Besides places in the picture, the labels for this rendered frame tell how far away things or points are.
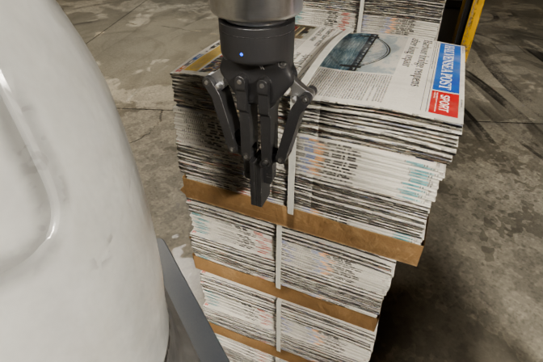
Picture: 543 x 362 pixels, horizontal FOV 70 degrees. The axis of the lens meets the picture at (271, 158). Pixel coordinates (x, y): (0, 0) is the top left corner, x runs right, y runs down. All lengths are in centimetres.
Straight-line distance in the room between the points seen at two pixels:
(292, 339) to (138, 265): 75
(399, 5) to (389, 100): 57
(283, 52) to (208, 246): 49
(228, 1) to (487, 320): 150
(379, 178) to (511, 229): 160
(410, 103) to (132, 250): 37
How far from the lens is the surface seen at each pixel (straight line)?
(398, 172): 49
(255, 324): 91
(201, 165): 60
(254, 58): 37
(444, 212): 201
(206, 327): 31
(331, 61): 58
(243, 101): 42
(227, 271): 81
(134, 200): 17
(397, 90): 50
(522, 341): 168
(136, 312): 18
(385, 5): 103
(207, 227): 75
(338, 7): 105
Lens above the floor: 127
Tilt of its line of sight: 35 degrees down
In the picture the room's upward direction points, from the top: straight up
